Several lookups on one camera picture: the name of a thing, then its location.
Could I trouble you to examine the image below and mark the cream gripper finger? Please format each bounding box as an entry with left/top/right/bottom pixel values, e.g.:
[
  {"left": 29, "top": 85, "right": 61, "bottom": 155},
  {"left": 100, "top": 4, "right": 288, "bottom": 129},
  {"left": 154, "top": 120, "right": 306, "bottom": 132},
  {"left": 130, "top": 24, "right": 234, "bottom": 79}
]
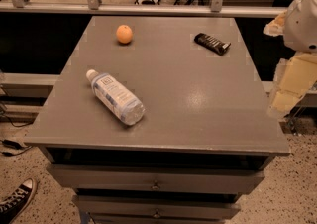
[
  {"left": 267, "top": 52, "right": 317, "bottom": 119},
  {"left": 263, "top": 12, "right": 286, "bottom": 37}
]

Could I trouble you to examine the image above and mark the black rxbar chocolate wrapper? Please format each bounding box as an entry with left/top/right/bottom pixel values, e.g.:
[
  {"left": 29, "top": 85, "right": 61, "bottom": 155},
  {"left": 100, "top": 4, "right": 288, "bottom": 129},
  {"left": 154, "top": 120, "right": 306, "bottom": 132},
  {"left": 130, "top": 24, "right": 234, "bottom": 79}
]
[{"left": 194, "top": 33, "right": 231, "bottom": 56}]

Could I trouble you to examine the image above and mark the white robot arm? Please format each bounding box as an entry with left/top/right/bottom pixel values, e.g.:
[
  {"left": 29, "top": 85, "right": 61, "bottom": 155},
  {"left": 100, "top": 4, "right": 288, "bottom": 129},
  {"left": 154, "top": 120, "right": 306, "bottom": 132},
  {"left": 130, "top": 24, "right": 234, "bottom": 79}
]
[{"left": 264, "top": 0, "right": 317, "bottom": 119}]

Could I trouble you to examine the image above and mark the grey drawer cabinet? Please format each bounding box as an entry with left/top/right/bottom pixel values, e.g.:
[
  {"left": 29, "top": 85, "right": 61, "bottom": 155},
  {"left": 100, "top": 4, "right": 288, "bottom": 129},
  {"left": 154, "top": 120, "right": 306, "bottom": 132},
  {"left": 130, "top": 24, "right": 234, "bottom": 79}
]
[{"left": 26, "top": 16, "right": 289, "bottom": 224}]

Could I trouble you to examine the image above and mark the orange fruit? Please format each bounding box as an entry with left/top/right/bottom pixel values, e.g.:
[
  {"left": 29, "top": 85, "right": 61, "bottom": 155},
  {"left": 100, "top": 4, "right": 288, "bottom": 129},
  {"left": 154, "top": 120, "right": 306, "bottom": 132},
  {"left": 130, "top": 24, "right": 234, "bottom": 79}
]
[{"left": 116, "top": 25, "right": 133, "bottom": 44}]

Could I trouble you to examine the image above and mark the clear plastic water bottle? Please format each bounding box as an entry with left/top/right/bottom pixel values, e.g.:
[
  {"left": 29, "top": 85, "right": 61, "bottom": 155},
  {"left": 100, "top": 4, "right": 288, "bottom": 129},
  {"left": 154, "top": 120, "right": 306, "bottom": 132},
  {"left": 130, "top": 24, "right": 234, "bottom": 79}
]
[{"left": 86, "top": 69, "right": 145, "bottom": 126}]

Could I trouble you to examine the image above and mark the black white sneaker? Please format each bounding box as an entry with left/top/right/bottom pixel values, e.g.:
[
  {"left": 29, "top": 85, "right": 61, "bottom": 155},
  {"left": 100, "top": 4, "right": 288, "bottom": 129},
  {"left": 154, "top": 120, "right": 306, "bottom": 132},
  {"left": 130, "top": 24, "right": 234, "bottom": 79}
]
[{"left": 0, "top": 178, "right": 37, "bottom": 224}]

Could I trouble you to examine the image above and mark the black power adapter cable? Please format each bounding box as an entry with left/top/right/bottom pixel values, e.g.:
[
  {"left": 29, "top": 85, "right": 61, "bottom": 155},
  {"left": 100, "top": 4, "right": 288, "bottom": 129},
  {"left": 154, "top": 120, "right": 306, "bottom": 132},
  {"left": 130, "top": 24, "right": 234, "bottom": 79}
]
[{"left": 0, "top": 138, "right": 33, "bottom": 157}]

